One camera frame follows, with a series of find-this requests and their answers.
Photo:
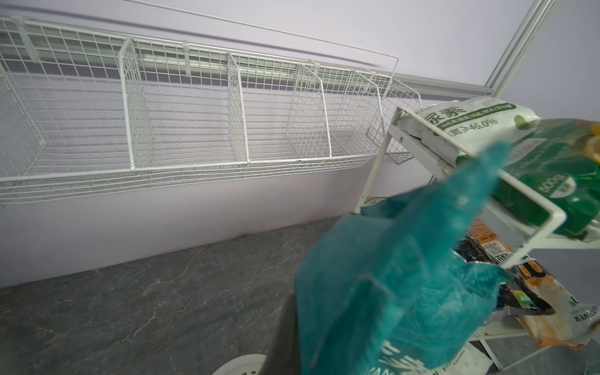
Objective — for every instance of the white wire wall rack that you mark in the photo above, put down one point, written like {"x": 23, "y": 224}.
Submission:
{"x": 87, "y": 112}

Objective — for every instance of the orange fertilizer bag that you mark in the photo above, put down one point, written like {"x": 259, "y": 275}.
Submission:
{"x": 573, "y": 325}

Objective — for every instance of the black bud power bag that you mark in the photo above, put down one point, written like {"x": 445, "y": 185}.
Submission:
{"x": 514, "y": 297}

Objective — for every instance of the teal orange soil bag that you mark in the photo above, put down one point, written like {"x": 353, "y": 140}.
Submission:
{"x": 386, "y": 286}

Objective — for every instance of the white fertilizer bag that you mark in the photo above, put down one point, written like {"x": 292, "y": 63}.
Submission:
{"x": 469, "y": 361}

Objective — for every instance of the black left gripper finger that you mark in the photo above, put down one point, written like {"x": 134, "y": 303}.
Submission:
{"x": 283, "y": 356}

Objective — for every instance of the green white urea bag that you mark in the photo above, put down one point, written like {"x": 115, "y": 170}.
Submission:
{"x": 558, "y": 158}

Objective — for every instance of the white metal tiered shelf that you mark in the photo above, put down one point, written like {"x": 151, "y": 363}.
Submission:
{"x": 532, "y": 218}

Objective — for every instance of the white perforated plastic basket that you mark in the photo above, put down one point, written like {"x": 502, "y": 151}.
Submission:
{"x": 243, "y": 365}

